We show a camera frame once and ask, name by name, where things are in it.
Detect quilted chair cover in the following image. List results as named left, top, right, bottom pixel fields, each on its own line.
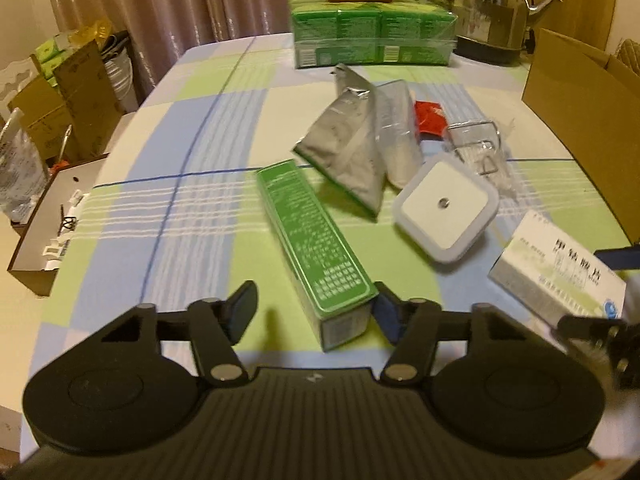
left=612, top=37, right=640, bottom=68

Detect clear plastic wrapper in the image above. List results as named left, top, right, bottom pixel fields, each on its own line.
left=445, top=117, right=521, bottom=196

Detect upright cardboard carton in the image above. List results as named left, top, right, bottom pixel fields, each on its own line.
left=7, top=40, right=123, bottom=161

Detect white medicine box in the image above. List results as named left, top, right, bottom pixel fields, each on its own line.
left=487, top=210, right=628, bottom=323

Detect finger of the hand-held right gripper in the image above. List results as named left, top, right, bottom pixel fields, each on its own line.
left=555, top=312, right=640, bottom=391
left=594, top=246, right=640, bottom=273

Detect green tissue pack bundle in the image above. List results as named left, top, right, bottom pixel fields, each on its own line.
left=289, top=0, right=458, bottom=70

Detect clear plastic bag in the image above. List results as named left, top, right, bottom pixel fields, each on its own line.
left=0, top=110, right=51, bottom=221

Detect stainless steel kettle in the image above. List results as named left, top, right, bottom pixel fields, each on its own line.
left=417, top=0, right=563, bottom=66

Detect stacked metal bowls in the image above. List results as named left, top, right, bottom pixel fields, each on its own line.
left=100, top=30, right=140, bottom=113

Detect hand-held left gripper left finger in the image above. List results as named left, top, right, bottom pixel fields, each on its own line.
left=100, top=280, right=258, bottom=386

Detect grey curtain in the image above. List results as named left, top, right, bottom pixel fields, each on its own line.
left=40, top=0, right=436, bottom=106

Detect white square night light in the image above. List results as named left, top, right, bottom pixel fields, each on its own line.
left=392, top=154, right=501, bottom=266

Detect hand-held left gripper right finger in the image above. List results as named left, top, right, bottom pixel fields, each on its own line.
left=372, top=281, right=523, bottom=386

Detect long green carton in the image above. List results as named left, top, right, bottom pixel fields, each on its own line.
left=256, top=159, right=378, bottom=352

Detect silver foil pouch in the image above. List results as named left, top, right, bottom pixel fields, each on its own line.
left=292, top=62, right=386, bottom=222

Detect brown cardboard box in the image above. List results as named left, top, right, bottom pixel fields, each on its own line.
left=521, top=27, right=640, bottom=246

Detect open carton with white parts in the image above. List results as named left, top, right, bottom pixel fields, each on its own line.
left=7, top=152, right=111, bottom=297

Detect red sachet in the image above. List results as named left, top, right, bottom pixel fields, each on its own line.
left=414, top=101, right=447, bottom=140

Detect translucent white pouch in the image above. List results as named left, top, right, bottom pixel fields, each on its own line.
left=372, top=80, right=426, bottom=188

